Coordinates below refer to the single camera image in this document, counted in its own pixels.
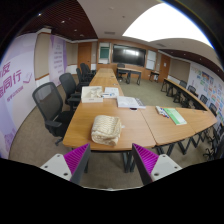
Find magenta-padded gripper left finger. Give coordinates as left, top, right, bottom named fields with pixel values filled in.
left=40, top=143, right=92, bottom=186

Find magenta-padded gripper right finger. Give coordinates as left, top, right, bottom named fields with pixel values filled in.
left=131, top=143, right=184, bottom=186

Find cream zigzag knit towel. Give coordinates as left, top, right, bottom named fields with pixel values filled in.
left=90, top=114, right=126, bottom=147

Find green folder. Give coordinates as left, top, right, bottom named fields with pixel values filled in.
left=163, top=107, right=188, bottom=126

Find white pack of markers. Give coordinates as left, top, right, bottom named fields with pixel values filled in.
left=155, top=105, right=170, bottom=119

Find black mesh office chair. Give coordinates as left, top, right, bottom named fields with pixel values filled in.
left=58, top=72, right=83, bottom=109
left=32, top=81, right=75, bottom=147

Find white open cardboard box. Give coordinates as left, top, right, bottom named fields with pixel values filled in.
left=80, top=85, right=104, bottom=104

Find long wooden table row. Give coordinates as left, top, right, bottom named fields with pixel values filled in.
left=160, top=78, right=211, bottom=111

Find white papers with blue print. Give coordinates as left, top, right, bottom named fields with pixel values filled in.
left=101, top=86, right=120, bottom=99

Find small dark side table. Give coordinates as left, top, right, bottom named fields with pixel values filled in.
left=148, top=70, right=160, bottom=83

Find group of black office chairs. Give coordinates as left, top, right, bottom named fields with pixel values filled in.
left=75, top=62, right=98, bottom=84

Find dark desk with chair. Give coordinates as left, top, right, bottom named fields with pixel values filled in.
left=116, top=63, right=143, bottom=85

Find wooden door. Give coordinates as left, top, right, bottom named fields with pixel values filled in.
left=158, top=53, right=172, bottom=84
left=77, top=42, right=93, bottom=70

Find plain white whiteboard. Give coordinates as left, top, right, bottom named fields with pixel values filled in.
left=146, top=49, right=158, bottom=71

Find whiteboard with green sheet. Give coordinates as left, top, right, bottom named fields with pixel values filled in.
left=97, top=42, right=111, bottom=65

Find large white ceiling light panel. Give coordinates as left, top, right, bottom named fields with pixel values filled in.
left=122, top=2, right=213, bottom=48

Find large purple-lettered wall graphic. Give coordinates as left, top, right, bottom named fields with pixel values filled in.
left=0, top=33, right=38, bottom=159

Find colourful wall poster board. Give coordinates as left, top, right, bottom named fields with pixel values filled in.
left=188, top=63, right=224, bottom=124

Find narrow purple wall banner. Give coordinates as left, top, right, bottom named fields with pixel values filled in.
left=48, top=34, right=68, bottom=88

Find large black wall screen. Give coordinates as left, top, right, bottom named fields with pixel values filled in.
left=112, top=44, right=147, bottom=67

